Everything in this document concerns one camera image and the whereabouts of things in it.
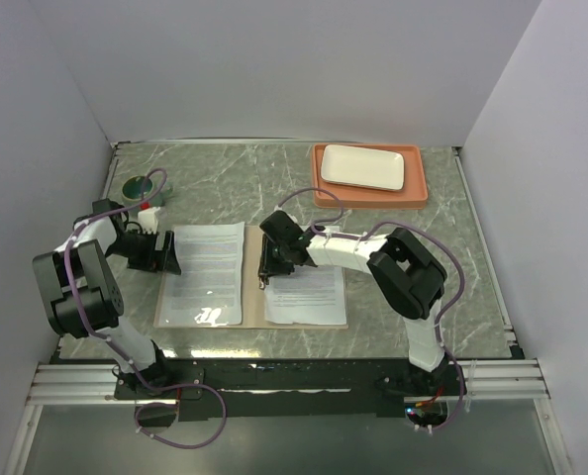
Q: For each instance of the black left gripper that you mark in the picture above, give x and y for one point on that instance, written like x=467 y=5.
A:
x=156 y=260

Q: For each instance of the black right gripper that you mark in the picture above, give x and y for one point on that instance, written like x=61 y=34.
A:
x=268 y=266

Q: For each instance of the brown paper folder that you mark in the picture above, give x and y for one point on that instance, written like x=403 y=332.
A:
x=252 y=297

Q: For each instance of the printed paper sheet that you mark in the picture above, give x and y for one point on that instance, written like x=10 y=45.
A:
x=208 y=291
x=310 y=296

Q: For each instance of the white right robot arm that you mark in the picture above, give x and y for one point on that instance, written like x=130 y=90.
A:
x=409 y=277

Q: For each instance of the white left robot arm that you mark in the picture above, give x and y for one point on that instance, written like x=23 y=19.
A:
x=82 y=298

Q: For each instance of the green ceramic cup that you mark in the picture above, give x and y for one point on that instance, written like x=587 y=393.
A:
x=137 y=188

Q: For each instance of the white rectangular plate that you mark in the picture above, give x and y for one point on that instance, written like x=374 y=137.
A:
x=363 y=167

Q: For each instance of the terracotta rectangular tray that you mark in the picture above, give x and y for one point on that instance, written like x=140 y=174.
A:
x=413 y=195

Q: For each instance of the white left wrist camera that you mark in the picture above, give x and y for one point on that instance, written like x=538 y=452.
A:
x=149 y=217

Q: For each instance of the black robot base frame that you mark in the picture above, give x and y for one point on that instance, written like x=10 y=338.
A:
x=259 y=387

